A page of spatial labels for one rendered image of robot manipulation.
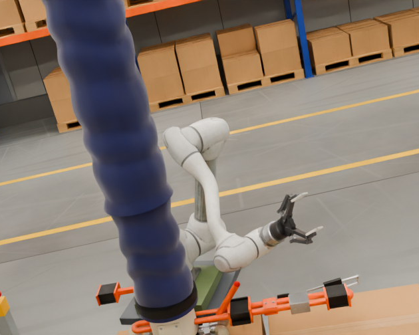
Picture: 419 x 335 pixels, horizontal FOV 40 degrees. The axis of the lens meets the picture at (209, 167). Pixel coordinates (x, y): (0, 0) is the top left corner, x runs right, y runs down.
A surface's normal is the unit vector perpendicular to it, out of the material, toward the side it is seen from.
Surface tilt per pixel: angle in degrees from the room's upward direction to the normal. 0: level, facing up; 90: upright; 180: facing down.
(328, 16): 90
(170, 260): 70
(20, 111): 90
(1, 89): 90
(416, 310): 0
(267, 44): 90
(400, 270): 0
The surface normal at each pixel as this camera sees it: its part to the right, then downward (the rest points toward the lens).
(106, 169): -0.40, 0.19
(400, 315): -0.22, -0.91
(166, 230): 0.63, -0.08
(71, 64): -0.45, 0.50
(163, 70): 0.04, 0.36
